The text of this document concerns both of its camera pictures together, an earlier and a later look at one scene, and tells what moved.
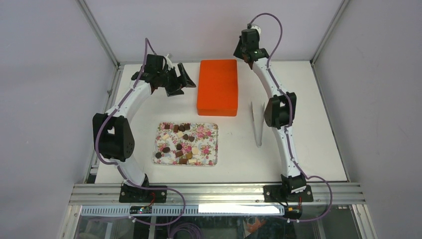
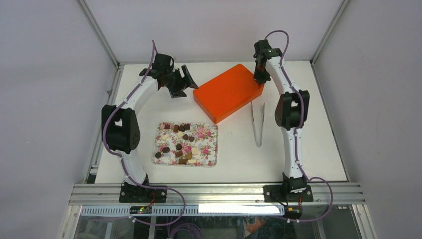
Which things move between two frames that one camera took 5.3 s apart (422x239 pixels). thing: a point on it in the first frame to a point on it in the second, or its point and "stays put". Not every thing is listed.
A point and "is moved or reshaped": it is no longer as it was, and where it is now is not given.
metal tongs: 262,127 stays put
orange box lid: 217,88 is moved or reshaped
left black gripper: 178,83 stays put
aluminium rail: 92,194 stays put
